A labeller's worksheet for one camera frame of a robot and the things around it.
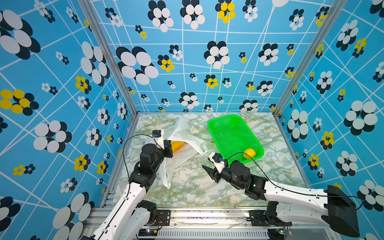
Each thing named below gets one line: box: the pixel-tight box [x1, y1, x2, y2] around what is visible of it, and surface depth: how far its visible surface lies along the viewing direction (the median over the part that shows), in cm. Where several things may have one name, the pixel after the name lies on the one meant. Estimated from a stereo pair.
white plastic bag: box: [159, 118, 208, 190], surface depth 83 cm
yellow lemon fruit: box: [243, 148, 256, 160], surface depth 93 cm
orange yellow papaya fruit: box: [171, 141, 185, 153], surface depth 99 cm
